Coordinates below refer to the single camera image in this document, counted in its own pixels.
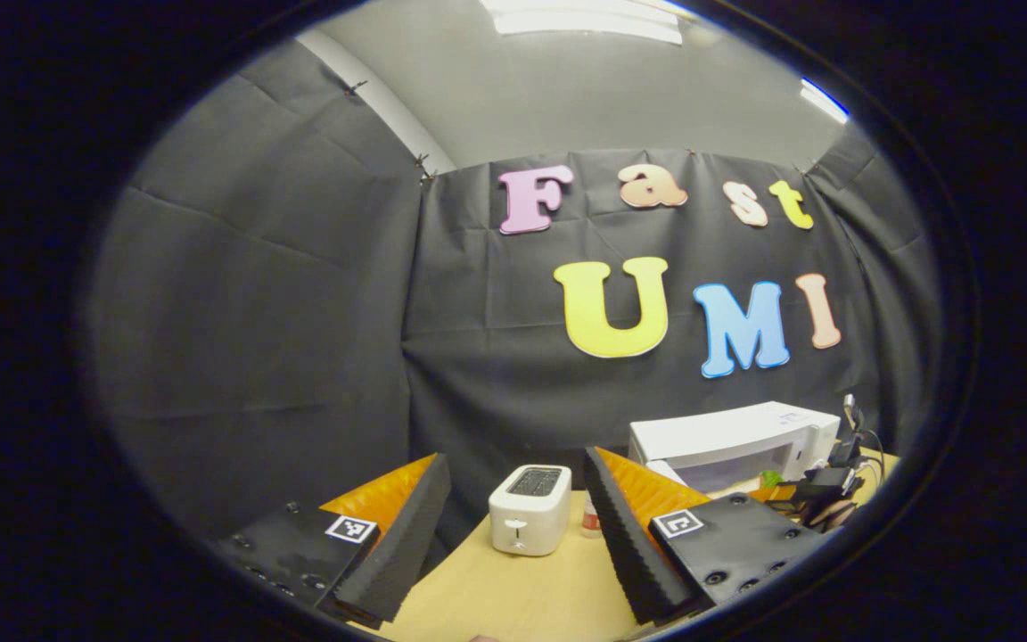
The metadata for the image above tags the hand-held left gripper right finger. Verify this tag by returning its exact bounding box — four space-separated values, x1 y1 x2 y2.
582 446 831 625

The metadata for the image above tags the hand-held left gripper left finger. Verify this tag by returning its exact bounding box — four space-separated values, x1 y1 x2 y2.
215 452 452 630

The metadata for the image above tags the white microwave oven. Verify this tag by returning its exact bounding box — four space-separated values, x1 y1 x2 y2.
628 401 842 496

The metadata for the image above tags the white toaster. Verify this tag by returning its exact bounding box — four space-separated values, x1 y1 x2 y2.
489 464 572 557

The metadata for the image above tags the black backdrop cloth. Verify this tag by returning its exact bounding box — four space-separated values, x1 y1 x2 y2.
86 40 938 545

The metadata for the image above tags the large ceiling light panel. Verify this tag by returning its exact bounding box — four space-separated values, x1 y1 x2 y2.
481 0 684 45

